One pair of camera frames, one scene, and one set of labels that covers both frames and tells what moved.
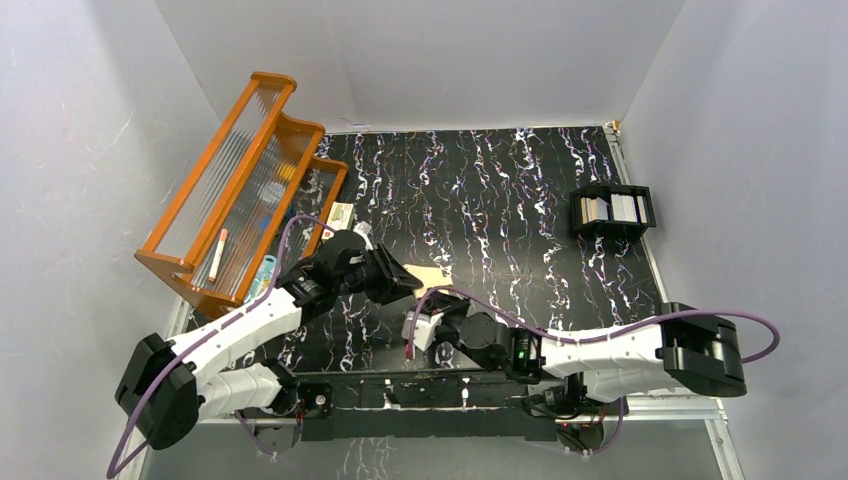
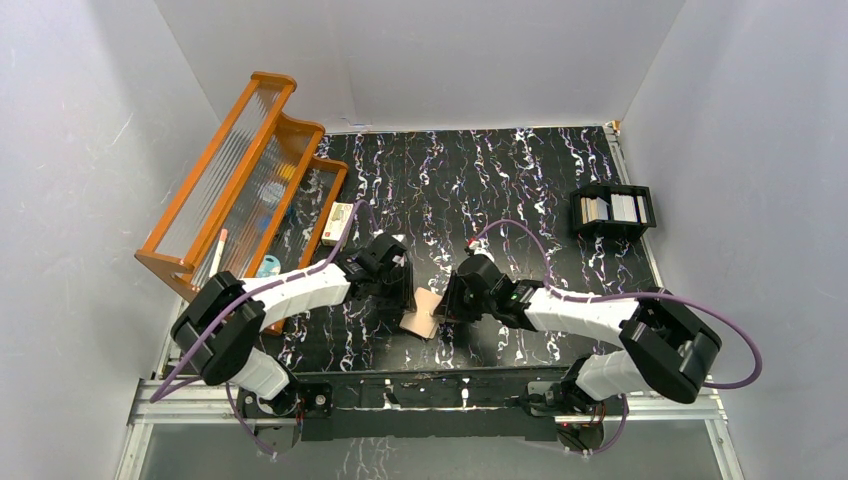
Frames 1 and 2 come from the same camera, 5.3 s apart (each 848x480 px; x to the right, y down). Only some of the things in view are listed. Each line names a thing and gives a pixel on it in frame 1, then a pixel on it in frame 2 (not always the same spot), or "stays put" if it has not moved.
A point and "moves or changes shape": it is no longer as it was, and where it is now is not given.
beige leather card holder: x=431 y=277 moves or changes shape
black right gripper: x=449 y=305 → x=450 y=305
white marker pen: x=218 y=256 stays put
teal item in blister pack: x=262 y=279 stays put
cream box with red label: x=342 y=216 stays put
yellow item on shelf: x=287 y=171 stays put
